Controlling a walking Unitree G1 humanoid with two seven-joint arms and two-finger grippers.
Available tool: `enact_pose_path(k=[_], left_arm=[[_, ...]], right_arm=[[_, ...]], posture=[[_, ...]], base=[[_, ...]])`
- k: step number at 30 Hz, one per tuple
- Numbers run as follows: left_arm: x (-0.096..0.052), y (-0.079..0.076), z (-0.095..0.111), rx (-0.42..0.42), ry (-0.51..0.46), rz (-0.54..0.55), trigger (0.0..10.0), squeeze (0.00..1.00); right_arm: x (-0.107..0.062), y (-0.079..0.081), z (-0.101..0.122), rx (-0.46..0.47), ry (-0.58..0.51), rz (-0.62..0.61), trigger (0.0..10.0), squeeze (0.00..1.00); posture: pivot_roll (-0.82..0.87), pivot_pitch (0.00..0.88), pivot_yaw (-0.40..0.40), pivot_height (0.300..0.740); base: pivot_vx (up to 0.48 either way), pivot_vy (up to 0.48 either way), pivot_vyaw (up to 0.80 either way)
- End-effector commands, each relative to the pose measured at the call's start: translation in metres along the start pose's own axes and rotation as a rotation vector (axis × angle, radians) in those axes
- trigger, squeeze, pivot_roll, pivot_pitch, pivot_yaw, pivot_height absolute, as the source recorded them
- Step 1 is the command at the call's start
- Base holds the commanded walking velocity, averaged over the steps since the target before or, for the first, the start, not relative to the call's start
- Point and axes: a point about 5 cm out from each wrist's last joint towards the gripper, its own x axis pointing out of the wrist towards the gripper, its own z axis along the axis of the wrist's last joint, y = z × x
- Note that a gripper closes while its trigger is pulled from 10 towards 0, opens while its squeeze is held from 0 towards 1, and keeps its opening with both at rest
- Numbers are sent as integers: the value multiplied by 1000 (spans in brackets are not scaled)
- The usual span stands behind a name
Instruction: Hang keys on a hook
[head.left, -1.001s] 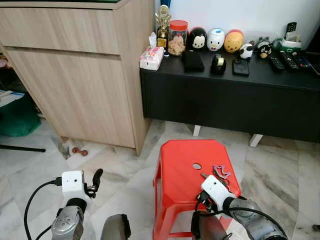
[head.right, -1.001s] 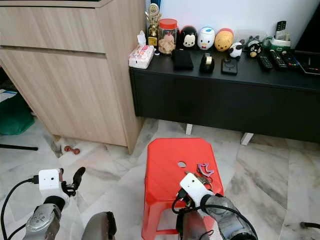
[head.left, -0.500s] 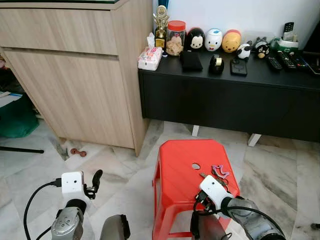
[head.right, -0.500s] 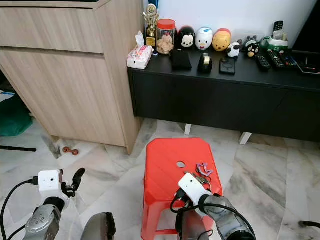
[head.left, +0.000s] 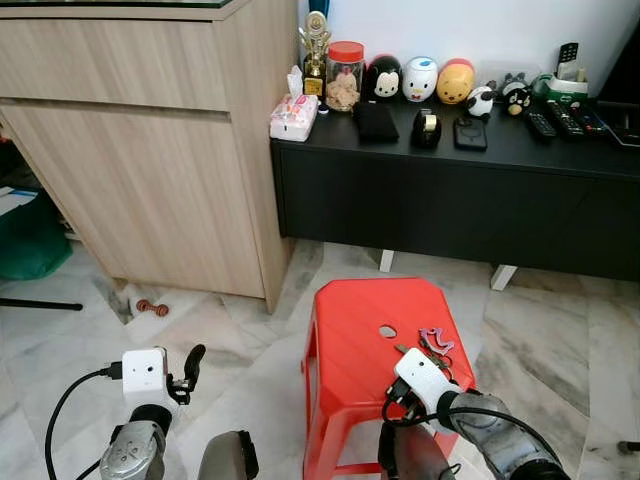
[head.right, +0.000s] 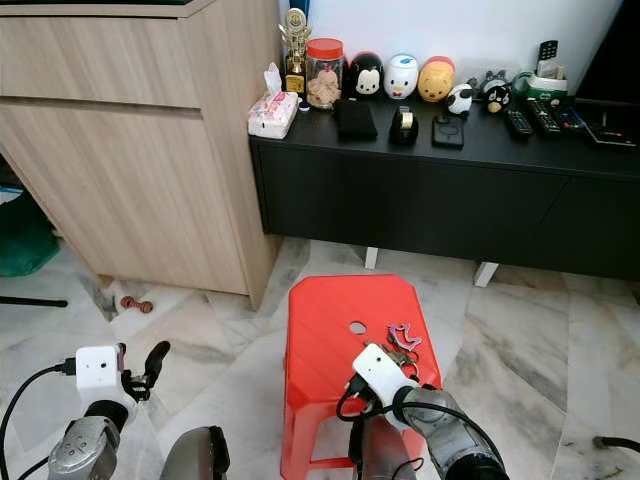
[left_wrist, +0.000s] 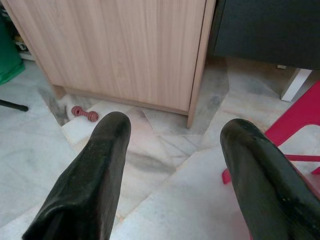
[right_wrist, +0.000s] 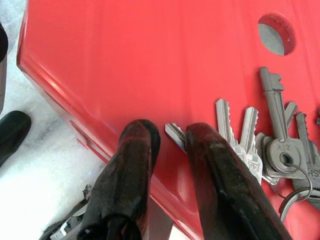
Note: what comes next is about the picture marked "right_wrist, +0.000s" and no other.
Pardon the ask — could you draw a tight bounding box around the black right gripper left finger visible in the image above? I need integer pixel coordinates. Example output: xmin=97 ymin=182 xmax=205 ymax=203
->
xmin=77 ymin=118 xmax=161 ymax=240

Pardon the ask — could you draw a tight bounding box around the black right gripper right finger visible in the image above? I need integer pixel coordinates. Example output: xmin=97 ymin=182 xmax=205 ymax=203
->
xmin=185 ymin=121 xmax=293 ymax=240

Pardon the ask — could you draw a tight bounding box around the silver split key ring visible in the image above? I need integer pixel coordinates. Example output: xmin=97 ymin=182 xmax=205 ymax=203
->
xmin=277 ymin=188 xmax=315 ymax=222

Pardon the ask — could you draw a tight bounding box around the silver key stamped head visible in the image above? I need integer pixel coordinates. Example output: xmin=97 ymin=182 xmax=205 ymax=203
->
xmin=239 ymin=106 xmax=264 ymax=186

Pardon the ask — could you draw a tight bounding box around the small silver cylinder key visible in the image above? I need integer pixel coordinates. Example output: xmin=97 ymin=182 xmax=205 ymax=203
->
xmin=164 ymin=122 xmax=188 ymax=155

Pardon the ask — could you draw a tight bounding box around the silver notched cylinder key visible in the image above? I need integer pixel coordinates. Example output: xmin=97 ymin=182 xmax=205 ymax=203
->
xmin=215 ymin=98 xmax=248 ymax=166

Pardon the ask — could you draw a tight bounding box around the thin wire key ring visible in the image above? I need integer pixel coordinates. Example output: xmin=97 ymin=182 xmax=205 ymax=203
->
xmin=283 ymin=161 xmax=315 ymax=201

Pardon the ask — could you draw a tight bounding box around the grey lever key numbered head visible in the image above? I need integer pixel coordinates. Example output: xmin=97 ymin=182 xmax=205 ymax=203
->
xmin=258 ymin=66 xmax=309 ymax=180

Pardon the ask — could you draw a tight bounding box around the grey key square head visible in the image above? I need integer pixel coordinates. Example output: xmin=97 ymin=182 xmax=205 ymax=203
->
xmin=295 ymin=111 xmax=320 ymax=203

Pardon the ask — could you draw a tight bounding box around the grey slim key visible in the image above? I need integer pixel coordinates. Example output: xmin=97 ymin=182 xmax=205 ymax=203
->
xmin=284 ymin=101 xmax=299 ymax=127

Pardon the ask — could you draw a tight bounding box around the red plastic stool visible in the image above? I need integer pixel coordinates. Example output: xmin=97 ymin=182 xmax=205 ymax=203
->
xmin=16 ymin=0 xmax=320 ymax=240

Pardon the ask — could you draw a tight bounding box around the black robot left foot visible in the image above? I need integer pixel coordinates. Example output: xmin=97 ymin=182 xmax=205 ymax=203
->
xmin=0 ymin=110 xmax=32 ymax=168

